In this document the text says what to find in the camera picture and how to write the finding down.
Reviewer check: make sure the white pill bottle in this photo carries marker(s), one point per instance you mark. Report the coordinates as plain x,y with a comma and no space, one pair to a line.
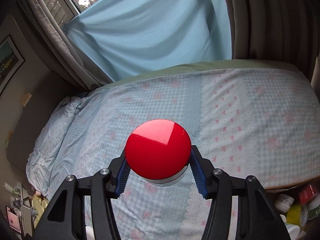
293,230

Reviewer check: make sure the green mattress cover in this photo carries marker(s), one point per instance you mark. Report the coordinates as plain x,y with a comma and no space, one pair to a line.
200,66

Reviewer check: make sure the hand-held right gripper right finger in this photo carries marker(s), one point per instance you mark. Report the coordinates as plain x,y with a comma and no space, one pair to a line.
199,180

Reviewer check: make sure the crumpled blue quilt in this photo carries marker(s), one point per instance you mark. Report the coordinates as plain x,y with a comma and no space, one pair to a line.
55,135

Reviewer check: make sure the white lid jar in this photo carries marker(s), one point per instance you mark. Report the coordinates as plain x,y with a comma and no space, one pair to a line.
283,201

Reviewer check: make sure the pink framed card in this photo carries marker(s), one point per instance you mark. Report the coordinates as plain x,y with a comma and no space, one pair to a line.
13,220

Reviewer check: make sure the framed wall picture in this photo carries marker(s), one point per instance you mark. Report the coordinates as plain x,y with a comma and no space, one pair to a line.
10,62

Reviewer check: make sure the small red box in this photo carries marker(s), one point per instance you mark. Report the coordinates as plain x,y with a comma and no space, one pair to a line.
308,195

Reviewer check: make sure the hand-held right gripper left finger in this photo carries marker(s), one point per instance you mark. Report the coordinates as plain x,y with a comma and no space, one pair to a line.
122,180

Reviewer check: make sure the grey curtain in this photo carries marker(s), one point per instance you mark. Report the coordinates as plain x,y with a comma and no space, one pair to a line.
62,45
270,17

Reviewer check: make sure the green label jar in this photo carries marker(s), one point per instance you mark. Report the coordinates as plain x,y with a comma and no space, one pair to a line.
313,208

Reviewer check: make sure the white window frame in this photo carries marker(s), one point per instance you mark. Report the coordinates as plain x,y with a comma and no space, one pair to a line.
66,6

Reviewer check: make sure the yellow tape roll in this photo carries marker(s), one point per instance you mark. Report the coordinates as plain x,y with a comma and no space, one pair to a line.
295,215

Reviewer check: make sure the light blue hanging cloth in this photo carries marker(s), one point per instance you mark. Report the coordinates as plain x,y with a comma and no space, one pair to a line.
150,30

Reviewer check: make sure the red lid jar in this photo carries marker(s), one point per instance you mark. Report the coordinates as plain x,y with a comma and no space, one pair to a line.
157,150

